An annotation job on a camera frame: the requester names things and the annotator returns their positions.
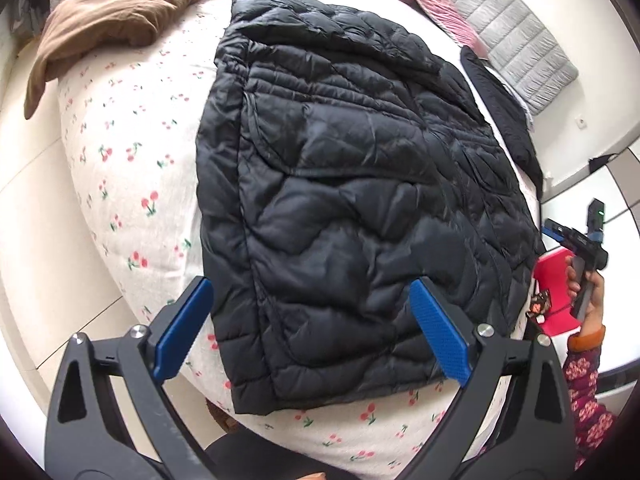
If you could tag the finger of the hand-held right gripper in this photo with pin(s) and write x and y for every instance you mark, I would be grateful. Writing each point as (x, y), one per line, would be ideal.
(556, 225)
(554, 235)

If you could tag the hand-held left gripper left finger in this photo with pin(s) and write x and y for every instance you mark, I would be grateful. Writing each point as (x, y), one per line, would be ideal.
(182, 330)

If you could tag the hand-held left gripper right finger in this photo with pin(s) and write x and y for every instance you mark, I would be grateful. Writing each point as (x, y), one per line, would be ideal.
(440, 330)

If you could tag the black puffer jacket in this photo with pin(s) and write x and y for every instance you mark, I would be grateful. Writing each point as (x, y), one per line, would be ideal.
(350, 185)

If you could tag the person's right forearm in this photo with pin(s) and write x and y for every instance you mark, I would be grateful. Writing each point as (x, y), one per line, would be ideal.
(590, 400)

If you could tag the person's right hand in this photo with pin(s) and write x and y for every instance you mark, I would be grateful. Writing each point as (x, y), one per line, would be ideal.
(595, 300)

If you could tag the red plastic chair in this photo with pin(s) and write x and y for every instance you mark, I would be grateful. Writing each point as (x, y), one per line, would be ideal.
(552, 285)

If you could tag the black quilted garment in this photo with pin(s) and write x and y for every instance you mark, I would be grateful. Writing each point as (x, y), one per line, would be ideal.
(505, 115)

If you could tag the cherry print bed sheet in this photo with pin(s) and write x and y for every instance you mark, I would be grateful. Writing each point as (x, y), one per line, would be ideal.
(140, 160)

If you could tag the grey padded headboard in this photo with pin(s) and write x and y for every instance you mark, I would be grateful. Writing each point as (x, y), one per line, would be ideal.
(515, 35)

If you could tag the large pink pillow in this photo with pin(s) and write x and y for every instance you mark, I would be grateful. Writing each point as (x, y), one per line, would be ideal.
(435, 7)

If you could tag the brown garment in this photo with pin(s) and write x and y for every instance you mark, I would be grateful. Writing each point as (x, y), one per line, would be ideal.
(115, 10)

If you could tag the white wall socket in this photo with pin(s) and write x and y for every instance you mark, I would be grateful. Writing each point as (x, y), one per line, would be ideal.
(583, 122)

